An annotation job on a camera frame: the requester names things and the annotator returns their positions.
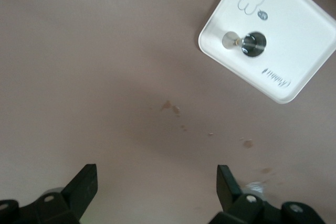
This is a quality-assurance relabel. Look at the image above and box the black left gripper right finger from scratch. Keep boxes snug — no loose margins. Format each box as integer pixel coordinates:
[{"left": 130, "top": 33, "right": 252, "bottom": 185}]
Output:
[{"left": 207, "top": 164, "right": 285, "bottom": 224}]

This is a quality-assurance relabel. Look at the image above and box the cream rabbit print tray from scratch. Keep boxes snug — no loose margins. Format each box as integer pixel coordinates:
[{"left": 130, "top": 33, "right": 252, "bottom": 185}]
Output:
[{"left": 197, "top": 0, "right": 336, "bottom": 105}]

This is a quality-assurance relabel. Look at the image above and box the steel double jigger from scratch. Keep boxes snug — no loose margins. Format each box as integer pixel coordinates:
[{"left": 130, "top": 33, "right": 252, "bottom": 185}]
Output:
[{"left": 222, "top": 31, "right": 267, "bottom": 58}]

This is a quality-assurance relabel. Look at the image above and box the brown table cover sheet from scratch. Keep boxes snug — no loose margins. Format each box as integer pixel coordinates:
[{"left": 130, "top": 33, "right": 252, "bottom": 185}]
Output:
[{"left": 0, "top": 0, "right": 336, "bottom": 224}]

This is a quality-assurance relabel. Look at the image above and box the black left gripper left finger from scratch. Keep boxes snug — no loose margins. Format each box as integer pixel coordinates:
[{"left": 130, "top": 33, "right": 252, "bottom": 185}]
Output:
[{"left": 17, "top": 163, "right": 99, "bottom": 224}]

